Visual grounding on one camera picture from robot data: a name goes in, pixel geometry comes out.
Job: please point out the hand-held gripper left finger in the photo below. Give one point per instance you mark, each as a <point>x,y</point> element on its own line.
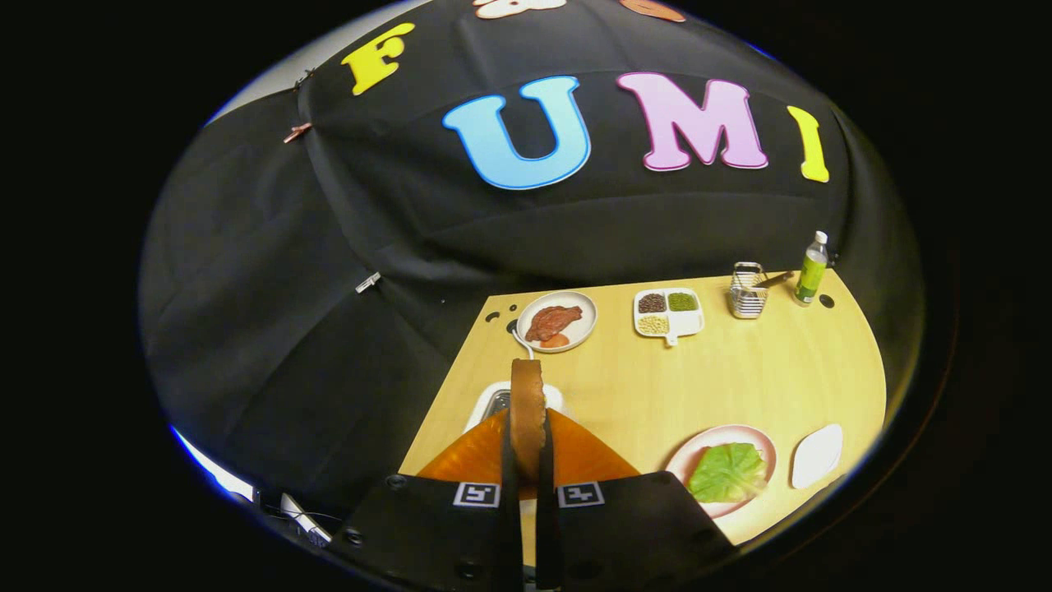
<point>509,526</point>

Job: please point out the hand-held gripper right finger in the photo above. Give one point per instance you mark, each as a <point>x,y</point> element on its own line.
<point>546,526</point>

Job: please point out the toasted bread slice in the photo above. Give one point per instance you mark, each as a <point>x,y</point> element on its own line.
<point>528,411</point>

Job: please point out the green lettuce leaf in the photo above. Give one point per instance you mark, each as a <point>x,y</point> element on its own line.
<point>727,473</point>

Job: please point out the white toaster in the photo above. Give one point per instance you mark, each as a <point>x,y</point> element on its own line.
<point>485,403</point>

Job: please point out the pink plate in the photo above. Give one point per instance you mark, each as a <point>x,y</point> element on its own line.
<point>686,448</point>

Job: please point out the orange tomato slice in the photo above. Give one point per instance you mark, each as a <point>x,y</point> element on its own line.
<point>556,340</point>

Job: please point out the brown meat piece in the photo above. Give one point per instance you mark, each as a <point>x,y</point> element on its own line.
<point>552,321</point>

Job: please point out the white plate with meat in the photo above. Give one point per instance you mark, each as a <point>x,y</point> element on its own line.
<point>585,321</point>

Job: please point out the white divided seasoning tray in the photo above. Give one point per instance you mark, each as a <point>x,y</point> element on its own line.
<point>686,323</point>

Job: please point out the white oval plate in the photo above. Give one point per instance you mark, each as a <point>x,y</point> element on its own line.
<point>816,456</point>

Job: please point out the silver metal clip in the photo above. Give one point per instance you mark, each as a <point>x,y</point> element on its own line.
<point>368,283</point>

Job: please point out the black backdrop cloth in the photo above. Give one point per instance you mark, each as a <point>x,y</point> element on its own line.
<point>370,247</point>

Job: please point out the green label plastic bottle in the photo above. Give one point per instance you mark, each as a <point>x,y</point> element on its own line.
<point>811,275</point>

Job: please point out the pink clip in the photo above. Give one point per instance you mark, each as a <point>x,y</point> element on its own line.
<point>297,132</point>

